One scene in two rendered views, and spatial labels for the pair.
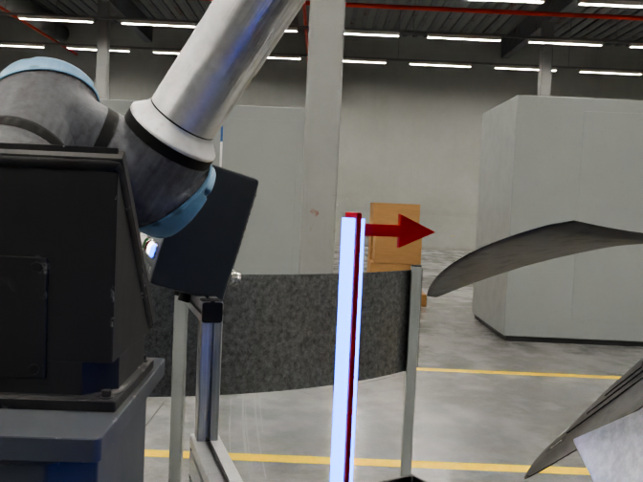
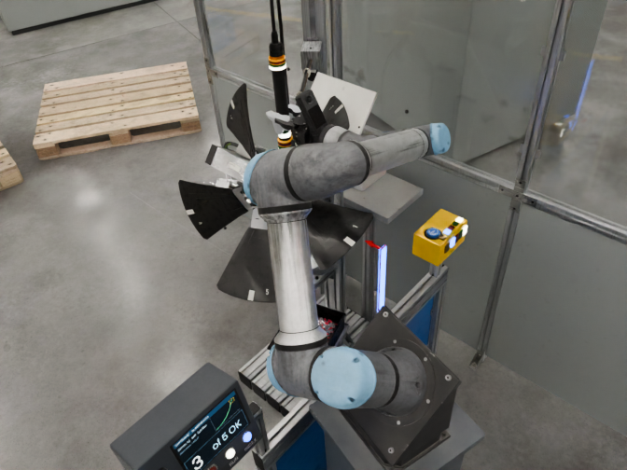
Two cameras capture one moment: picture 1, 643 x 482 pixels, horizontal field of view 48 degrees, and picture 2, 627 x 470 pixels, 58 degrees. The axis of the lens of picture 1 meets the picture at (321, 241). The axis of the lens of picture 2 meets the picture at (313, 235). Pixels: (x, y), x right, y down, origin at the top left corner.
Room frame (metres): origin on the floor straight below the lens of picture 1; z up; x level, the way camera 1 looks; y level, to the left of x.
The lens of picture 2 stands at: (1.21, 0.89, 2.26)
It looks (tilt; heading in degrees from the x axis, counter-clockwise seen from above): 42 degrees down; 242
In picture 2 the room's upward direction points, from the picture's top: 4 degrees counter-clockwise
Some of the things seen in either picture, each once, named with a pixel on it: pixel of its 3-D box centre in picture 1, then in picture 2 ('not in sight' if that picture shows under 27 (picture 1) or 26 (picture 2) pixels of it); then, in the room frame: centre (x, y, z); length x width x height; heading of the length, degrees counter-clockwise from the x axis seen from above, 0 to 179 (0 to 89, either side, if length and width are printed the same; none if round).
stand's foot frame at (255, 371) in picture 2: not in sight; (318, 358); (0.47, -0.54, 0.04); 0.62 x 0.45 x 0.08; 18
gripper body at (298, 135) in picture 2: not in sight; (313, 133); (0.58, -0.25, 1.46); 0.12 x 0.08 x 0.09; 108
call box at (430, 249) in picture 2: not in sight; (439, 238); (0.23, -0.10, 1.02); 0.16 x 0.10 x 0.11; 18
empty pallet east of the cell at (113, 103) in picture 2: not in sight; (119, 106); (0.56, -3.51, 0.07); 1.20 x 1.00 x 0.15; 164
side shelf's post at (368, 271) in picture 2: not in sight; (368, 263); (0.13, -0.63, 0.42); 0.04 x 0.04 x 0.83; 18
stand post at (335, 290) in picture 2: not in sight; (333, 262); (0.34, -0.58, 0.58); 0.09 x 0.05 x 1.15; 108
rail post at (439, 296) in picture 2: not in sight; (429, 351); (0.19, -0.11, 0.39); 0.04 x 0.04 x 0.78; 18
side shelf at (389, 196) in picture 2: not in sight; (369, 189); (0.13, -0.63, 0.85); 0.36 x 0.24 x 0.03; 108
